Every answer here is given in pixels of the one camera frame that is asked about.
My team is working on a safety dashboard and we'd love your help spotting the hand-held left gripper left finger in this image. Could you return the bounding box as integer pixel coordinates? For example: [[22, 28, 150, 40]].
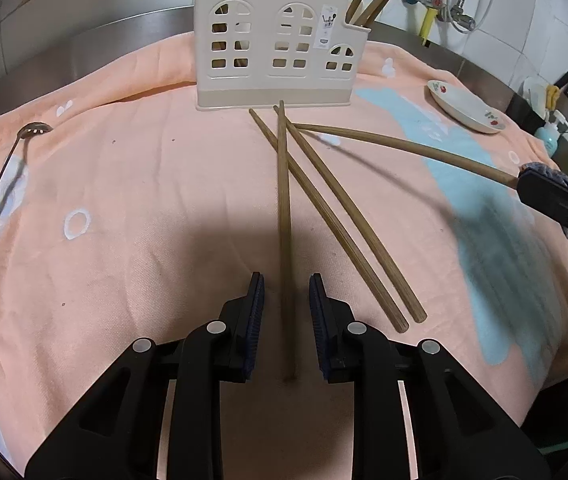
[[24, 272, 267, 480]]

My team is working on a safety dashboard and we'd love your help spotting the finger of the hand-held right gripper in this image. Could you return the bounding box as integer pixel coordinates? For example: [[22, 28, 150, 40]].
[[516, 169, 568, 226]]

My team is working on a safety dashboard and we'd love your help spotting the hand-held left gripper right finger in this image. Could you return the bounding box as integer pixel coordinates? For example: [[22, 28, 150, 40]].
[[308, 272, 550, 480]]

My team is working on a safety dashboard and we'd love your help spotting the cream plastic utensil holder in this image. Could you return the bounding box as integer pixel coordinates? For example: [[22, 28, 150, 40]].
[[193, 0, 372, 110]]

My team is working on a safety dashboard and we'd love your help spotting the grey rag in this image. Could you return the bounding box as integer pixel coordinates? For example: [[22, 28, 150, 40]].
[[523, 161, 568, 189]]

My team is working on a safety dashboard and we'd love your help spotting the blue pump bottle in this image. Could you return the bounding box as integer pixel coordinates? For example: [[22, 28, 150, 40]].
[[534, 110, 568, 159]]

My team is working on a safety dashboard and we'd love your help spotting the white cup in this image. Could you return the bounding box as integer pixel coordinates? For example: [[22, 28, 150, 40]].
[[522, 77, 551, 112]]

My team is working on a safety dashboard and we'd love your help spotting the small white floral plate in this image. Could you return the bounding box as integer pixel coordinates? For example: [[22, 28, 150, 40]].
[[426, 80, 508, 135]]

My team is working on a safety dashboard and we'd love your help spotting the peach printed towel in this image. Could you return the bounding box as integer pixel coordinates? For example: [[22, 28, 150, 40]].
[[0, 30, 568, 480]]

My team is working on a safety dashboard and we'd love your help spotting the metal water valve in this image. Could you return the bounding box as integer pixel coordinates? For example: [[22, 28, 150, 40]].
[[403, 0, 478, 34]]

